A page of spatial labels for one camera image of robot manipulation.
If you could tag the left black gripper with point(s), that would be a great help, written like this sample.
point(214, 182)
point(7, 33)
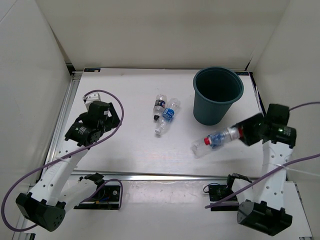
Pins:
point(114, 120)

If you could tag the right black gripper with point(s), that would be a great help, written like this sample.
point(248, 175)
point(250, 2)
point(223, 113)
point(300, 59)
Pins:
point(246, 124)

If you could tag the red label red cap bottle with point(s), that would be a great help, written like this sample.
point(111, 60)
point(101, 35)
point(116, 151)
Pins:
point(228, 135)

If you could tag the black label plastic bottle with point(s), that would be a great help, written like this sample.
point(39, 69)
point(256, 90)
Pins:
point(159, 106)

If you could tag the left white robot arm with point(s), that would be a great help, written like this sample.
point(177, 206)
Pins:
point(46, 204)

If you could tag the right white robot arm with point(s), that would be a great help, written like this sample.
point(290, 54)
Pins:
point(261, 205)

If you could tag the dark green plastic bin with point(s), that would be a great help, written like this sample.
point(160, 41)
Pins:
point(216, 89)

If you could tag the blue label bottle white cap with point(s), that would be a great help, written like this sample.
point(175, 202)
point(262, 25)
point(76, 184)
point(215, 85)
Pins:
point(164, 122)

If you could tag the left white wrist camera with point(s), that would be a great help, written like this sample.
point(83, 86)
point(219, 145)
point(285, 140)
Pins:
point(90, 98)

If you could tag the aluminium front rail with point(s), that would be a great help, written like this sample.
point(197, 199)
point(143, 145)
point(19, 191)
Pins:
point(139, 176)

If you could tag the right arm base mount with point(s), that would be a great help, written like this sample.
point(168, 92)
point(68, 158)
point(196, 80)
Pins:
point(217, 192)

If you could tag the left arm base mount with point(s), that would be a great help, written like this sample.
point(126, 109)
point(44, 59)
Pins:
point(109, 197)

